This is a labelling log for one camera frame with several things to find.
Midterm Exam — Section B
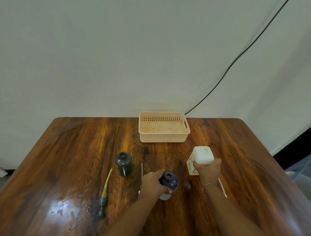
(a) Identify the person's left hand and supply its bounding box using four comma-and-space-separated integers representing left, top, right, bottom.
139, 169, 173, 203

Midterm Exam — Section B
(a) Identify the person's right hand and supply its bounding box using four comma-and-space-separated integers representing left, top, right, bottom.
193, 158, 222, 187

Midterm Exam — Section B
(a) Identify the dark blue bottle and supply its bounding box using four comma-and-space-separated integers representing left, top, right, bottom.
159, 170, 179, 201

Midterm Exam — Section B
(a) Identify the white plastic bottle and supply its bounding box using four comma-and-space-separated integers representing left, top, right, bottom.
186, 146, 215, 176

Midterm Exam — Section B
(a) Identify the person's left forearm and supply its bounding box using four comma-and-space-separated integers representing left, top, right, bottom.
104, 195, 160, 236

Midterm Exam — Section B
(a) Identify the person's right forearm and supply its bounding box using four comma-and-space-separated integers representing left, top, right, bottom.
203, 183, 268, 236

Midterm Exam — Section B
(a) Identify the pump dispenser with clear tube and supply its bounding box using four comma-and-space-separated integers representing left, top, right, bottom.
138, 163, 144, 196

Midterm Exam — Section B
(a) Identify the white pump tube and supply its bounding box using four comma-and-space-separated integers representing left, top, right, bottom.
218, 178, 228, 198

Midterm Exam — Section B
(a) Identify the beige plastic basket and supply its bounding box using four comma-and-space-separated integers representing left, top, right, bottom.
138, 111, 191, 143

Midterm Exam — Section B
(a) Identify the dark green bottle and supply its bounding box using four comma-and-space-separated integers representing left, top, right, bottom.
115, 152, 132, 177

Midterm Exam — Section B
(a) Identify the pump dispenser with yellow tube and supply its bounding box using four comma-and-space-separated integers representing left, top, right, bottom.
94, 168, 113, 218

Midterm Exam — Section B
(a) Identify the black cable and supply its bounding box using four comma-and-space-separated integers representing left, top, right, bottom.
184, 0, 290, 115

